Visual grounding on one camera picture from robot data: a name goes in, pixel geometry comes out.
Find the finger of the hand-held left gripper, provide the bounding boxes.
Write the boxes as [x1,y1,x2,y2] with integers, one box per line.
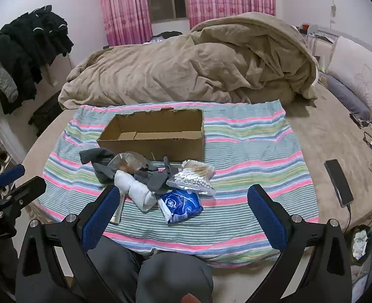
[0,164,26,198]
[3,176,47,215]

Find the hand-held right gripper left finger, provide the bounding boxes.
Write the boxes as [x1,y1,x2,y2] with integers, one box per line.
[16,185,133,303]

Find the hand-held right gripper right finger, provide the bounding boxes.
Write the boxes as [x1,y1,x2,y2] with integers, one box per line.
[236,184,353,303]

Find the white sock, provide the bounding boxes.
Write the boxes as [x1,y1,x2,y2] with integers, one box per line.
[114,170,159,213]

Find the clear plastic bread bag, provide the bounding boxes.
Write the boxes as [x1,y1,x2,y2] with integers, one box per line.
[108,151,152,175]

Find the dark grey sock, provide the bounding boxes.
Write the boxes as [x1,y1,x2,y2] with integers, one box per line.
[133,162,174,194]

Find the blue tissue packet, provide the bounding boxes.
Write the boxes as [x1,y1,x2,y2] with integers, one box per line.
[157,189,203,225]

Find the bag of cotton swabs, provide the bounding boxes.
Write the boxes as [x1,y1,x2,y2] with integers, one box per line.
[166,159,217,196]

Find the brown cardboard box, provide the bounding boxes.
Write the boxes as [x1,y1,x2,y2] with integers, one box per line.
[97,108,206,162]

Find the person's left leg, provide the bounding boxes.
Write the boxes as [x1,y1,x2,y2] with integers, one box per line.
[87,236,147,303]

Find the person's leg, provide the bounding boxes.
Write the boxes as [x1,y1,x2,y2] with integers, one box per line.
[136,252,215,303]
[87,236,147,303]

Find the striped pastel cloth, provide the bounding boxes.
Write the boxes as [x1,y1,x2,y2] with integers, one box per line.
[36,99,320,269]

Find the black smartphone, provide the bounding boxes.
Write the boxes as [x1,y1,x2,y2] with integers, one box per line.
[324,159,355,208]

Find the grey quilted garment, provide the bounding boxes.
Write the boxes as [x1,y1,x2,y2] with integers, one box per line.
[0,66,19,103]

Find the person's right leg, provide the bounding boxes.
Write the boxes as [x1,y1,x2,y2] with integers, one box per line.
[136,252,215,303]

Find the trash bin with paper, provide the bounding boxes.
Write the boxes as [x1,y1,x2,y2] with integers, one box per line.
[350,224,372,266]

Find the pile of black clothes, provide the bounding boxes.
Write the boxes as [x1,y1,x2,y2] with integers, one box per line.
[0,5,75,115]

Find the grey pillow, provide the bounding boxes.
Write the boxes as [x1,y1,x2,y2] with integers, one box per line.
[322,73,371,121]

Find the beige duvet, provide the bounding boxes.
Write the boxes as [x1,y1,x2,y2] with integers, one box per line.
[58,12,320,112]

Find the white floral pillow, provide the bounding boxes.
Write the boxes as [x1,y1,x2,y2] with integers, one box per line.
[326,36,372,124]

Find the dark items behind bed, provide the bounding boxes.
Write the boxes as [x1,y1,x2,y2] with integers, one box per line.
[149,31,184,44]

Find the black charging cable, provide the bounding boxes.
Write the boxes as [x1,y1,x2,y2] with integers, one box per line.
[344,204,354,235]

